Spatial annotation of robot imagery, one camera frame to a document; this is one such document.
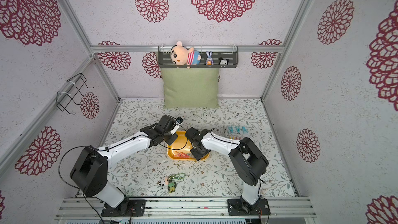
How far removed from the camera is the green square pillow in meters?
0.97

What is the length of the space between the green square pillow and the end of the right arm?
0.34 meters

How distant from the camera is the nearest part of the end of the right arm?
2.14ft
